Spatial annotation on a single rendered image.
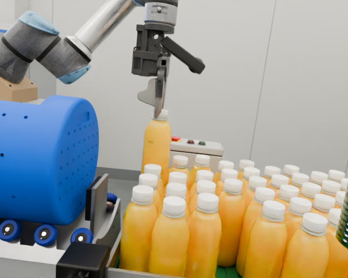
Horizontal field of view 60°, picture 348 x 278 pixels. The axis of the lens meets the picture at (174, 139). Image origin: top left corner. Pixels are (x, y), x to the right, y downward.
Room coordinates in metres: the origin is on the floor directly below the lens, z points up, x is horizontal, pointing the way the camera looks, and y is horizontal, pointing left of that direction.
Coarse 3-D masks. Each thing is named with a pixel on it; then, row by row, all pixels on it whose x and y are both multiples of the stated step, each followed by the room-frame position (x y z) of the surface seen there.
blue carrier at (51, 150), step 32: (64, 96) 0.66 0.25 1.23; (0, 128) 0.54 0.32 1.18; (32, 128) 0.55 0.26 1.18; (64, 128) 0.56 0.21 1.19; (96, 128) 0.76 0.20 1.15; (0, 160) 0.52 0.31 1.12; (32, 160) 0.52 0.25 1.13; (64, 160) 0.56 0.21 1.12; (96, 160) 0.77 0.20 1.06; (0, 192) 0.52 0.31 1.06; (32, 192) 0.51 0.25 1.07; (64, 192) 0.57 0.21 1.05; (64, 224) 0.58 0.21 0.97
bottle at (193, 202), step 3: (195, 195) 0.60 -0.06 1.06; (192, 198) 0.59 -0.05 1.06; (195, 198) 0.59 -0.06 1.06; (189, 201) 0.60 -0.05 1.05; (192, 201) 0.59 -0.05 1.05; (195, 201) 0.58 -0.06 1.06; (189, 204) 0.59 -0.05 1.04; (192, 204) 0.58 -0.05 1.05; (195, 204) 0.58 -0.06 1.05; (189, 207) 0.59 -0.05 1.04; (192, 207) 0.58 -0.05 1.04; (195, 207) 0.57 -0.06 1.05; (189, 210) 0.58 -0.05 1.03; (192, 210) 0.58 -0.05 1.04
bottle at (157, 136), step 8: (152, 120) 0.73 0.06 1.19; (160, 120) 0.73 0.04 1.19; (152, 128) 0.71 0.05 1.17; (160, 128) 0.71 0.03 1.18; (168, 128) 0.73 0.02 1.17; (144, 136) 0.73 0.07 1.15; (152, 136) 0.71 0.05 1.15; (160, 136) 0.71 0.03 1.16; (168, 136) 0.72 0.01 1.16; (144, 144) 0.73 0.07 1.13; (152, 144) 0.71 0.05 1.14; (160, 144) 0.71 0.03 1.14; (168, 144) 0.72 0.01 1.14; (144, 152) 0.72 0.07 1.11; (152, 152) 0.71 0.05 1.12; (160, 152) 0.71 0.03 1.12; (168, 152) 0.73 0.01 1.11; (144, 160) 0.72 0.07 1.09; (152, 160) 0.71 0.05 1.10; (160, 160) 0.71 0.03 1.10; (168, 160) 0.73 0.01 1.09
